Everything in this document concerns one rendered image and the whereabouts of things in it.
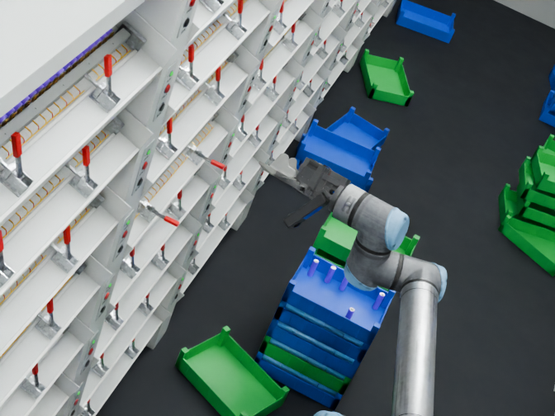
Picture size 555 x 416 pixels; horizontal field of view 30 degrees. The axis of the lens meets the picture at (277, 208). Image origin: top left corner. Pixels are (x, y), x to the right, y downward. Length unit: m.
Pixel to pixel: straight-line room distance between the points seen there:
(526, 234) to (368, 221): 2.15
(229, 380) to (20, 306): 1.53
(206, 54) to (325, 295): 1.18
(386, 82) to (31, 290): 3.34
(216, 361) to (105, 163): 1.55
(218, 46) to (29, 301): 0.76
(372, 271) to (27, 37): 1.28
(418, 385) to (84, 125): 0.93
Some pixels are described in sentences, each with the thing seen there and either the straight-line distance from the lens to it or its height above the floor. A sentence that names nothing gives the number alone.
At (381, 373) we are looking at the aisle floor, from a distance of 3.55.
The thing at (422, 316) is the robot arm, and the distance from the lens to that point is 2.34.
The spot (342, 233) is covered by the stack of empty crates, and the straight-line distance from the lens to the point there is 3.47.
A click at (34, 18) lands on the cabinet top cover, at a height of 1.70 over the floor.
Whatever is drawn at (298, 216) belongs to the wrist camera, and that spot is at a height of 0.95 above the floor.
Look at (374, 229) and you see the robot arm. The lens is 2.38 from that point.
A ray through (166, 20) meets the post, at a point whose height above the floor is 1.54.
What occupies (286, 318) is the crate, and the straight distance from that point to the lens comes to 3.18.
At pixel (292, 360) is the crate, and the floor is 0.12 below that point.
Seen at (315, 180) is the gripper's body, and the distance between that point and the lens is 2.43.
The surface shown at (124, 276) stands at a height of 0.71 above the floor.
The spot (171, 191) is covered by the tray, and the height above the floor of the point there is 0.89.
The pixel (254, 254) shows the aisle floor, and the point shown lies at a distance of 3.75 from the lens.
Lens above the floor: 2.45
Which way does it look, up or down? 38 degrees down
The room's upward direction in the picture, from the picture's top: 22 degrees clockwise
